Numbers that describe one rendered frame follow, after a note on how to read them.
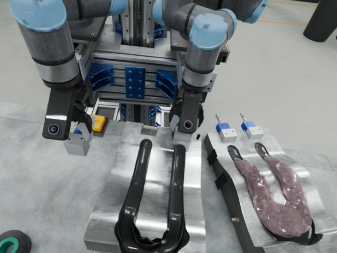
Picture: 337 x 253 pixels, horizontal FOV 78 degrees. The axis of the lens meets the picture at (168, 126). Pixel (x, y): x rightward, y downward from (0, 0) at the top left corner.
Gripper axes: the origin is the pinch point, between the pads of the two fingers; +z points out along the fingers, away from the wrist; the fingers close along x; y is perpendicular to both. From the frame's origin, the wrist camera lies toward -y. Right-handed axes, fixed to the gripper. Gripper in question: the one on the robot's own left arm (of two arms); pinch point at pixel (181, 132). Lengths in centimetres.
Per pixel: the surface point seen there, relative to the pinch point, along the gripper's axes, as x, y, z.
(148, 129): 11.4, 1.6, 3.4
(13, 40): 196, 171, 90
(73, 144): 28.8, -14.5, -5.4
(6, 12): 244, 235, 89
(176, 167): 0.5, -11.9, 2.4
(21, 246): 35, -37, 7
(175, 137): 1.9, -2.3, 0.2
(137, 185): 10.8, -19.7, 2.1
